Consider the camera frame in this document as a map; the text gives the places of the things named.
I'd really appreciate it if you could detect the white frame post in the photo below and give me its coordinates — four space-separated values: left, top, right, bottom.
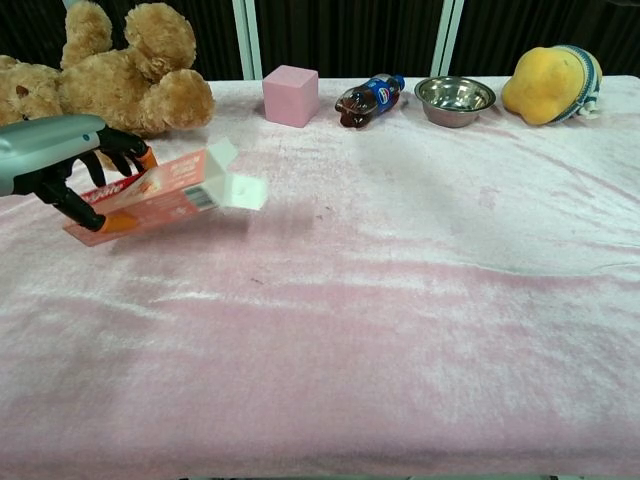
430 0 467 78
232 0 264 81

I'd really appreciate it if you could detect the yellow plush toy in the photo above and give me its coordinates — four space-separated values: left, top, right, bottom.
501 44 605 126

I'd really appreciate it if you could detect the small cola bottle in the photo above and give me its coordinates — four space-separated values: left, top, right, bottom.
334 73 407 130

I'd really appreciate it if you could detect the pink velvet tablecloth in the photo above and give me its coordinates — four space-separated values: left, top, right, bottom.
0 74 640 479

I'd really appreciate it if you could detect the pink cardboard carton box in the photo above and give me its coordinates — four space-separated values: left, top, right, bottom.
62 138 269 247

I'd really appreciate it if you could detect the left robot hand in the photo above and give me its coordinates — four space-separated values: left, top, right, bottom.
0 113 159 234

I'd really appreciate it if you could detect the pink foam cube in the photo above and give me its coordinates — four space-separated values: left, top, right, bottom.
261 64 320 129

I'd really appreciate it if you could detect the brown teddy bear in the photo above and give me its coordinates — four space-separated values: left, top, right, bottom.
0 0 216 174

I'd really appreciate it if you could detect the stainless steel bowl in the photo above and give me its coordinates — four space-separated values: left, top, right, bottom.
413 76 497 129

